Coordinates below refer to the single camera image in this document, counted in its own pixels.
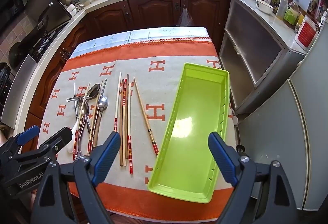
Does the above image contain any brown wooden chopstick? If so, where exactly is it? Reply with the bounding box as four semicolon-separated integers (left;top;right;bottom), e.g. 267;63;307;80
119;79;124;166
125;74;129;160

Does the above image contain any white tub red label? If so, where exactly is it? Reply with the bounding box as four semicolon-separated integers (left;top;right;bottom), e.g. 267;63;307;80
294;15;321;51

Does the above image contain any orange patterned blanket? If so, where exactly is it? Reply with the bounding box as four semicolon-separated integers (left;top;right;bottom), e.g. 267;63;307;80
37;37;237;222

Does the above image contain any white plastic bottle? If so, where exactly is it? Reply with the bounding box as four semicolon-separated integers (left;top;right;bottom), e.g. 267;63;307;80
275;0;290;21

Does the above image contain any grey frosted door cabinet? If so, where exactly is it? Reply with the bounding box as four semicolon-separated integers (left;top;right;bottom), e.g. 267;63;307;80
219;0;308;115

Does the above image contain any white ceramic spoon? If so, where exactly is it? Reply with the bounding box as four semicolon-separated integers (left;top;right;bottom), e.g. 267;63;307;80
67;121;81;154

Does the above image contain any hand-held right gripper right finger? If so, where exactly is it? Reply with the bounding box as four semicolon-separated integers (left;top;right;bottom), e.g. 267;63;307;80
208;132;299;224

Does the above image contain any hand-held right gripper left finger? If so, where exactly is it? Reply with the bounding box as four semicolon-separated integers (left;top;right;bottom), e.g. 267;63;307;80
31;132;121;224

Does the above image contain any metal soup spoon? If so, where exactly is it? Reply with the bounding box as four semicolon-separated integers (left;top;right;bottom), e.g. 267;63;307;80
67;83;101;102

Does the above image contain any bamboo chopstick red black end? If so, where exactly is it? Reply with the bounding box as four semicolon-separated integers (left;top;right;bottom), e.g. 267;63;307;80
133;77;159;157

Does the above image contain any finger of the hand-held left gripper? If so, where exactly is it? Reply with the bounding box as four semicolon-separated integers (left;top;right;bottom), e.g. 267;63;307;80
6;125;40;154
38;127;73;160

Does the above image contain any large metal spoon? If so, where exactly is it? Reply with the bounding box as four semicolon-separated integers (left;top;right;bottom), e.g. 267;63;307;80
77;96;89;137

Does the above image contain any black pressure cooker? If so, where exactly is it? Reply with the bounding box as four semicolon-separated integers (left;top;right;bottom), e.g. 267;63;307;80
0;62;16;101

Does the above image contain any steel splash guard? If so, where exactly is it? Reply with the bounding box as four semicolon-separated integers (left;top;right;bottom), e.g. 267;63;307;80
26;0;73;35

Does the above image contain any black wok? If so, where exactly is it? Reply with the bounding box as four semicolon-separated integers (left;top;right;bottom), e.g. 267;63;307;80
9;41;28;71

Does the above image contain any clear plastic bag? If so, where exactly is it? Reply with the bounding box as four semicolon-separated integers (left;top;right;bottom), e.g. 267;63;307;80
175;7;195;27

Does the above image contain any white bowl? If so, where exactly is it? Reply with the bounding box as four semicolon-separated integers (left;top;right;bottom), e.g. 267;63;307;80
255;0;274;14

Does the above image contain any red patterned wooden chopstick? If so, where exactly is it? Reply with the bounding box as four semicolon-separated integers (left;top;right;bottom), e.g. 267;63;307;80
123;80;127;167

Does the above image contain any green plastic tray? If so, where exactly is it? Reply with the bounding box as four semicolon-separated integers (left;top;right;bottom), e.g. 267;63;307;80
147;62;230;204

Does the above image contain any grey refrigerator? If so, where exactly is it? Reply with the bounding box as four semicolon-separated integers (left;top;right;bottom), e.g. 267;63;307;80
236;11;328;211

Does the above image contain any gold handled metal spoon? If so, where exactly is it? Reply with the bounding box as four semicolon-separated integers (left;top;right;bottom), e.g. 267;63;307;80
91;96;109;149

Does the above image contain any black gas stove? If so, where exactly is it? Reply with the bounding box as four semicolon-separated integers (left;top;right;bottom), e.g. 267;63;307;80
28;21;69;63

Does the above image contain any yellow oil bottle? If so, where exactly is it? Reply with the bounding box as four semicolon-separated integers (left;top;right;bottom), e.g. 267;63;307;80
283;1;300;26

